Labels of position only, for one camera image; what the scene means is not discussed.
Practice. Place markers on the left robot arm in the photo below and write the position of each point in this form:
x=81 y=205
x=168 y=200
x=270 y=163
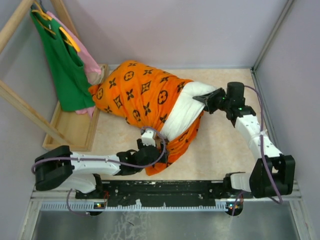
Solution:
x=61 y=167

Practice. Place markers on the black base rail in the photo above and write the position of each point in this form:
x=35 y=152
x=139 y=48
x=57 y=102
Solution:
x=147 y=196

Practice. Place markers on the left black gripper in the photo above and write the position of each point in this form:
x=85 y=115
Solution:
x=140 y=145

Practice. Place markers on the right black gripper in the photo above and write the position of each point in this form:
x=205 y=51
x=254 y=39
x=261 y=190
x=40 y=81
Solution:
x=209 y=98

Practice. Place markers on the green tank top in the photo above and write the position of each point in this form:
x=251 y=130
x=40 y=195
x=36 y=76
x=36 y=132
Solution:
x=67 y=68

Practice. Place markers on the yellow clothes hanger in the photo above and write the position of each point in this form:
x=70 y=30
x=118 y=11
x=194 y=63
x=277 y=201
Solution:
x=68 y=39

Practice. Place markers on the white pillow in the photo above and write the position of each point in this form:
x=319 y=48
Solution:
x=190 y=110

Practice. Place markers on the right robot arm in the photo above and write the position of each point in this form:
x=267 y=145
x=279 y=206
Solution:
x=273 y=173

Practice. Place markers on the wooden clothes rack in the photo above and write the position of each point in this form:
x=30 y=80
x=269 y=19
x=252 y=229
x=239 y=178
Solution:
x=24 y=68

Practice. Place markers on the orange patterned pillowcase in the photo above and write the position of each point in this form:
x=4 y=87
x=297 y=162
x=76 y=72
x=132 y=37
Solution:
x=146 y=96

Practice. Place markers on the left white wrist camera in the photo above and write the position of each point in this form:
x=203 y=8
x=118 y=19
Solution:
x=148 y=138

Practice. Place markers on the pink shirt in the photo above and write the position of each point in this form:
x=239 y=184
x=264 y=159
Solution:
x=92 y=70

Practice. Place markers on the teal clothes hanger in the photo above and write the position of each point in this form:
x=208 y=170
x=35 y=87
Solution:
x=40 y=3

